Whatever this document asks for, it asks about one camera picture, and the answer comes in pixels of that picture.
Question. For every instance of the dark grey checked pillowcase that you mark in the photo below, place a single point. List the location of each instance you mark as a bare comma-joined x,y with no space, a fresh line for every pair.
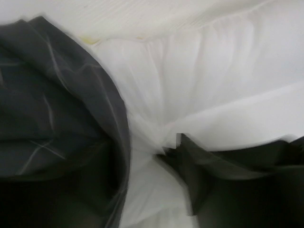
64,136

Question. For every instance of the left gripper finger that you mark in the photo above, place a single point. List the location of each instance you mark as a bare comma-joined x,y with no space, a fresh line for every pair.
254,187

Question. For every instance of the white pillow yellow edge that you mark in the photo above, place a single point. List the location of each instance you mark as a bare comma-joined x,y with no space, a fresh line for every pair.
228,74

